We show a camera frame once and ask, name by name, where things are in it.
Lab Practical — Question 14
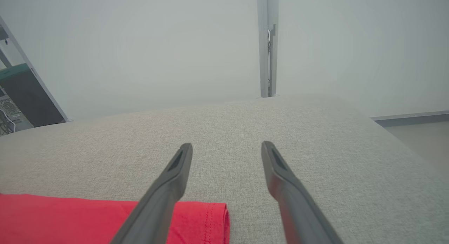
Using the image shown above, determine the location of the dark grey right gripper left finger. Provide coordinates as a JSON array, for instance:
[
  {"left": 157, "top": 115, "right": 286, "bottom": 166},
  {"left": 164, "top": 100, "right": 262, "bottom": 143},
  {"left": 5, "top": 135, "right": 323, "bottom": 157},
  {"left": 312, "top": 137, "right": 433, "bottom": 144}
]
[{"left": 110, "top": 143, "right": 193, "bottom": 244}]

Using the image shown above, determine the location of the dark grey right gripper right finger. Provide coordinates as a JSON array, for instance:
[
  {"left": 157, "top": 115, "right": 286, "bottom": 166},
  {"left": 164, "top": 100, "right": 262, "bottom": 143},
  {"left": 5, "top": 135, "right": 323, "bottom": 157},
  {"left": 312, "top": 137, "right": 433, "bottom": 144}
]
[{"left": 261, "top": 141, "right": 345, "bottom": 244}]

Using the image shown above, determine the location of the red shirt with white trim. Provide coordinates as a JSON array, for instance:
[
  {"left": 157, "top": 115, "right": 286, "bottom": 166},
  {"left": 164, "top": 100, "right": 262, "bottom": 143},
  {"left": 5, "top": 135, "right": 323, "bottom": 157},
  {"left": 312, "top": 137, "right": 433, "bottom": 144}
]
[{"left": 0, "top": 193, "right": 230, "bottom": 244}]

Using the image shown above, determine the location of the wide white partition panel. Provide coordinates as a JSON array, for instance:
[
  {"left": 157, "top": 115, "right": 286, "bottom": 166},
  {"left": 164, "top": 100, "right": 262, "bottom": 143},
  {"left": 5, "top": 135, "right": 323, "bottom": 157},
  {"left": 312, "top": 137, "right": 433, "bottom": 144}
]
[{"left": 0, "top": 0, "right": 263, "bottom": 122}]

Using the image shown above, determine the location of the black computer tower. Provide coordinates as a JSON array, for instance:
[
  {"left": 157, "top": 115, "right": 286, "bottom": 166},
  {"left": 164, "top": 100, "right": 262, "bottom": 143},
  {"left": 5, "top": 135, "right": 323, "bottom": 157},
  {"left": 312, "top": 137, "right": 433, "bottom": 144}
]
[{"left": 0, "top": 63, "right": 66, "bottom": 128}]

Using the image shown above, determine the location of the narrow white partition panel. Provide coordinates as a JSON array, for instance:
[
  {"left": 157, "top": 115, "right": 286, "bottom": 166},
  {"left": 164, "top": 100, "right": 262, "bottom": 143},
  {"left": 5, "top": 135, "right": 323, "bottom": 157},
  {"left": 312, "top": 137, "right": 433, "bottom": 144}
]
[{"left": 277, "top": 0, "right": 449, "bottom": 119}]

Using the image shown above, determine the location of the teal flat box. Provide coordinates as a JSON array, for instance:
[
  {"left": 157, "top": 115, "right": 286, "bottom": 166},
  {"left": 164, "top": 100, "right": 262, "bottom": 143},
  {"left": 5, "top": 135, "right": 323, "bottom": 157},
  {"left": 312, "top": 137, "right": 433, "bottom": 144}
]
[{"left": 0, "top": 63, "right": 31, "bottom": 80}]

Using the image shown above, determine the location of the grey partition post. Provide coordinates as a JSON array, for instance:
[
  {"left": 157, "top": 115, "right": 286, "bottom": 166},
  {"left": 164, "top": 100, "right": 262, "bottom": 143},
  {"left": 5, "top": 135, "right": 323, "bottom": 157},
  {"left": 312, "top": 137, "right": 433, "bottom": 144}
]
[
  {"left": 269, "top": 0, "right": 280, "bottom": 97},
  {"left": 0, "top": 16, "right": 73, "bottom": 122},
  {"left": 256, "top": 0, "right": 270, "bottom": 98}
]

